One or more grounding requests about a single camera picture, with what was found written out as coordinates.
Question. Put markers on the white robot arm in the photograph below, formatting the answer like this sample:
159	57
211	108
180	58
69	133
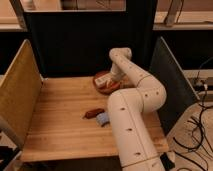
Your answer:
125	109

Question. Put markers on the left wooden side panel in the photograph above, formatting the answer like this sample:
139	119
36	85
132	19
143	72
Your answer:
19	90

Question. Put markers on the right dark side panel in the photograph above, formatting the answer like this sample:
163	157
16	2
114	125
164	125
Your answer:
180	94

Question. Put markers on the brown sausage-shaped toy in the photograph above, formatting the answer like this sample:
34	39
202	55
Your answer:
93	113

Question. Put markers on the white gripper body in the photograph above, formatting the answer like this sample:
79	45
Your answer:
115	76

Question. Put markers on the black back panel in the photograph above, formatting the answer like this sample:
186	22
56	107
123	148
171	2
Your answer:
78	43

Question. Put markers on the power strip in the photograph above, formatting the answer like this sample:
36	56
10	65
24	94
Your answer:
204	84

